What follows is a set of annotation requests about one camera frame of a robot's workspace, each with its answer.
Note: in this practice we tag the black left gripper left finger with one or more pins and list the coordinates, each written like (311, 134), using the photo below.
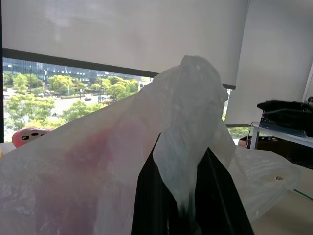
(149, 203)

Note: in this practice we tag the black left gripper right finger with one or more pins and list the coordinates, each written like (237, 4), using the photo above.
(220, 203)

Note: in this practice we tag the white translucent plastic bag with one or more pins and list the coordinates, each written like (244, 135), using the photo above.
(185, 117)

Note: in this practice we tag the white side table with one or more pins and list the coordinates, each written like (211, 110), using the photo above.
(281, 137)

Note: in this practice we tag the black equipment on table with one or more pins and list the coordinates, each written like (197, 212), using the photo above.
(286, 110)

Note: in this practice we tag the pink plush toy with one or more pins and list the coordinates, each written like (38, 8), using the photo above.
(24, 137)

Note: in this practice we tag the narrow white roller blind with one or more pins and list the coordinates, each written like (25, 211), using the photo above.
(266, 61)

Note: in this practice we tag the wide white roller blind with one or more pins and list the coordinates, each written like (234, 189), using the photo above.
(122, 31)

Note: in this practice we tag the dark window frame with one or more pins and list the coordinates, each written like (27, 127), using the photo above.
(1, 98)

